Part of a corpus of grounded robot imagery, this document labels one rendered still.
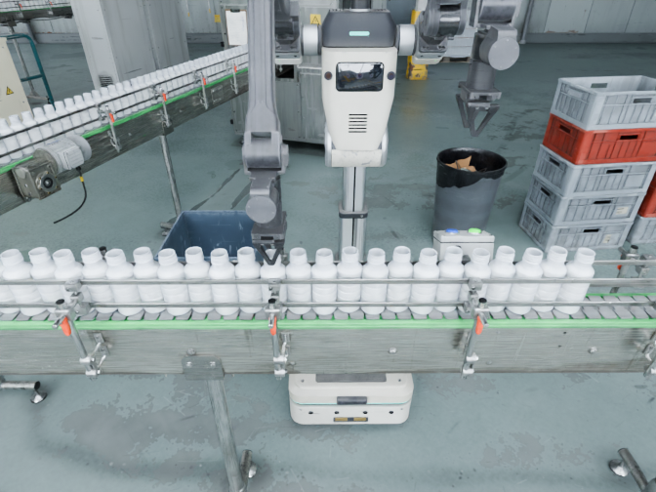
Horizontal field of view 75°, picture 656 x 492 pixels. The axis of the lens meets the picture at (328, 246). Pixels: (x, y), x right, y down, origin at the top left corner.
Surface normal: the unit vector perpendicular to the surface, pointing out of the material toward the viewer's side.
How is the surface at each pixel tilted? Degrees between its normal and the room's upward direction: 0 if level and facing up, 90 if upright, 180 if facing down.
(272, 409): 0
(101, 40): 90
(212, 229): 90
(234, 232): 90
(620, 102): 90
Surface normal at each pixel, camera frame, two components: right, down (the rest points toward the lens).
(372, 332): 0.00, 0.55
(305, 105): -0.30, 0.52
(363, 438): 0.00, -0.84
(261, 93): 0.00, 0.08
